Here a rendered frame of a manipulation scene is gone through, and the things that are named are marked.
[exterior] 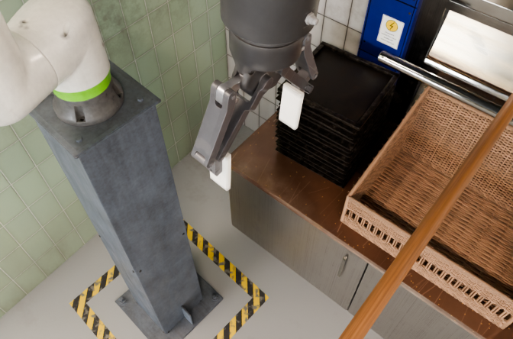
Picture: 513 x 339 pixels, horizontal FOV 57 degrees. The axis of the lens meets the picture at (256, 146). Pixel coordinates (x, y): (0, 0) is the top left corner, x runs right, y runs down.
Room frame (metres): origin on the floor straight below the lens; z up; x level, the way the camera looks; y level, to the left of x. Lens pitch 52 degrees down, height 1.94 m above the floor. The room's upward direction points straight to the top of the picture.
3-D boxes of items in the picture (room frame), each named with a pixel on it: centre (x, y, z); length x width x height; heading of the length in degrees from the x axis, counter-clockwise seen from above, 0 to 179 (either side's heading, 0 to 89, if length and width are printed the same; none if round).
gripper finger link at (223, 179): (0.33, 0.04, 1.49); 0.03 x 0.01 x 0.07; 49
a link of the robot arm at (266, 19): (0.38, -0.01, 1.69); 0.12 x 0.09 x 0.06; 49
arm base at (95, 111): (0.75, 0.40, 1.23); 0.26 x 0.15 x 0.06; 47
